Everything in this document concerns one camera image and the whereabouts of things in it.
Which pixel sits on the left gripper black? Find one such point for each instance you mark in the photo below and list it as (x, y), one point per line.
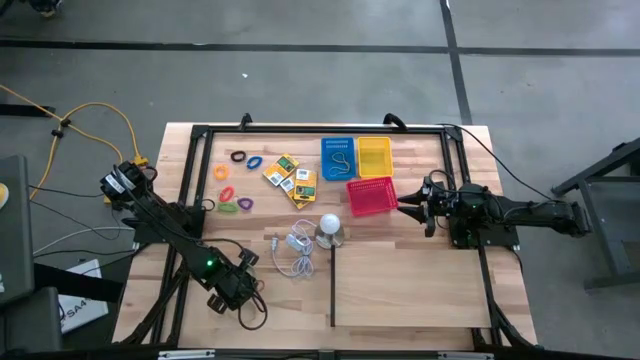
(232, 287)

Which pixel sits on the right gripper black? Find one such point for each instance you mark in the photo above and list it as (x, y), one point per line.
(436, 205)

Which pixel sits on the blue plastic bin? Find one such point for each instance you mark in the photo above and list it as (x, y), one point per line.
(247, 161)

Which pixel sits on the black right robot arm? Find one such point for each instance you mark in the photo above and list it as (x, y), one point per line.
(540, 212)

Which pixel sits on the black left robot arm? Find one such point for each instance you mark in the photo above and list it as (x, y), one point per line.
(165, 225)

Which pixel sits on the red plastic basket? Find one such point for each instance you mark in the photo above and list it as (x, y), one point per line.
(372, 196)

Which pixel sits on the yellow plastic basket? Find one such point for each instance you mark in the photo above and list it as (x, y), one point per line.
(375, 157)

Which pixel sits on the raised wooden shelf board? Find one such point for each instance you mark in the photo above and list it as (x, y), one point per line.
(410, 290)

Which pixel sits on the brass lamp with white bulb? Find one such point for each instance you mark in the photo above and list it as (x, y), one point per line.
(330, 223)

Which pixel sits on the red rubber bands bundle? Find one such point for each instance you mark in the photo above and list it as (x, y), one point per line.
(336, 155)

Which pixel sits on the blue plastic basket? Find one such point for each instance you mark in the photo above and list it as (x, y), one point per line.
(325, 172)

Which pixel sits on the white printed box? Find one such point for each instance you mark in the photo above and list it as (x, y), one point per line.
(82, 315)

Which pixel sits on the black metal stand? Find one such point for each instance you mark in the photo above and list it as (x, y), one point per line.
(567, 187)

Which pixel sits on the dark grey box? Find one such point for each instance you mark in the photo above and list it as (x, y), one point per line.
(30, 320)

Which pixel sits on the dark grey case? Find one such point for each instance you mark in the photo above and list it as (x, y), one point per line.
(15, 225)

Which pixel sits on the black floor bar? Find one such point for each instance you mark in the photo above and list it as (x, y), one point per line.
(25, 110)

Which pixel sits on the person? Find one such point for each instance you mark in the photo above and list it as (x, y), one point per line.
(47, 7)

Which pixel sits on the silver metal bracket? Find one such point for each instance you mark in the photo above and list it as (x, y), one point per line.
(465, 355)
(185, 354)

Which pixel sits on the black shelf support frame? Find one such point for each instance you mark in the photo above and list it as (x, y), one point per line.
(333, 285)

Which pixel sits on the black metal table frame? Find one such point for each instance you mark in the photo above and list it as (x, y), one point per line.
(325, 130)

